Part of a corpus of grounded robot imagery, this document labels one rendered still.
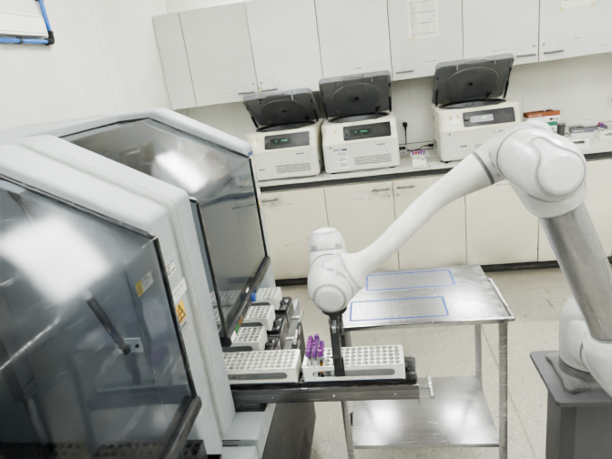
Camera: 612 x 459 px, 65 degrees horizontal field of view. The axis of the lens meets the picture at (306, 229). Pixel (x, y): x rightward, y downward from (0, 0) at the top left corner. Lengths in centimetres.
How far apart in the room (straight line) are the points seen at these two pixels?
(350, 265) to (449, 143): 255
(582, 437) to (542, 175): 94
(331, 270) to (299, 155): 253
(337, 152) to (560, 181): 263
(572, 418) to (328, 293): 91
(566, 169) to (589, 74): 340
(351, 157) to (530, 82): 158
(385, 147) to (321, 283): 254
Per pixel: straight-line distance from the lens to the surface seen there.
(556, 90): 442
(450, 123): 364
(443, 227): 378
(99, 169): 126
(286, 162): 366
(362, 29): 382
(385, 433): 211
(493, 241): 389
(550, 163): 110
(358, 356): 151
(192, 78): 406
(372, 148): 360
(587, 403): 166
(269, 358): 155
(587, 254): 127
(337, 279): 113
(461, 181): 129
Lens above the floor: 170
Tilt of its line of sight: 19 degrees down
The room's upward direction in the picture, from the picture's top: 8 degrees counter-clockwise
